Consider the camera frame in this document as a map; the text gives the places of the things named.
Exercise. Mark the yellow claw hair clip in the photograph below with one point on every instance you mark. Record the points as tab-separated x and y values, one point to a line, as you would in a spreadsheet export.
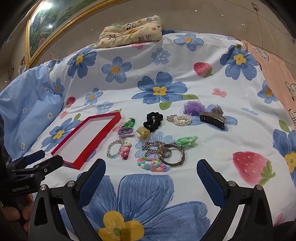
142	132

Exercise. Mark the person's left hand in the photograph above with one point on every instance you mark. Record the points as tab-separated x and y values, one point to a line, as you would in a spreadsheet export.
26	209

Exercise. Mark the gold framed painting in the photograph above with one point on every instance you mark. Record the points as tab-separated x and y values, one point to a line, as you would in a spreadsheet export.
46	23

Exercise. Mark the green braided hair clip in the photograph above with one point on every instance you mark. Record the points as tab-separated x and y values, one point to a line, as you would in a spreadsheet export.
128	123

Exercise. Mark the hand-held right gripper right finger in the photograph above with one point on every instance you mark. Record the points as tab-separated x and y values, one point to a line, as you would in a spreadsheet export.
209	183

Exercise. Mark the black scrunchie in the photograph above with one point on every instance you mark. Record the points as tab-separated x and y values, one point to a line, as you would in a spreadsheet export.
148	125

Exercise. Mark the pink printed cloth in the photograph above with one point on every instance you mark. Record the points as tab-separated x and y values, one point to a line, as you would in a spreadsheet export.
275	69

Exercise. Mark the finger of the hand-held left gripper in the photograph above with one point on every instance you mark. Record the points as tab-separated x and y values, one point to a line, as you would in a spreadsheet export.
52	163
34	155

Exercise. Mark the black glitter claw clip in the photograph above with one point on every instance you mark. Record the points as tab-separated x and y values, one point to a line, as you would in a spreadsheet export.
212	119

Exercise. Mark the purple bow hair clip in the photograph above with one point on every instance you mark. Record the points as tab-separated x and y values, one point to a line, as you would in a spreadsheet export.
124	132

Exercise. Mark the panda print pillow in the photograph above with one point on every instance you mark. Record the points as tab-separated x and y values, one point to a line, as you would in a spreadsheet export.
129	32

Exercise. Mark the floral bed sheet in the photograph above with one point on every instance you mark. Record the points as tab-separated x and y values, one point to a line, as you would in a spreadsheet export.
208	92

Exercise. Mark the purple mesh scrunchie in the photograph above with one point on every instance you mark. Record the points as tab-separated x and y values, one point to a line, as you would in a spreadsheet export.
193	107

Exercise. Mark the red shallow tray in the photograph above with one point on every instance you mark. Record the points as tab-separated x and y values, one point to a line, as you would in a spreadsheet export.
83	139

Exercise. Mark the gold mesh-band watch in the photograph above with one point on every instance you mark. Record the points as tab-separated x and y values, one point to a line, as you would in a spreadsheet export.
180	160

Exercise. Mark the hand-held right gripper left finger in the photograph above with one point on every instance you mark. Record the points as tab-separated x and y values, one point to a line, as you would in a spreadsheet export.
92	183

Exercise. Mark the light blue pillow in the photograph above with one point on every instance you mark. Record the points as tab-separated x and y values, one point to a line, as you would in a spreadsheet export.
27	104

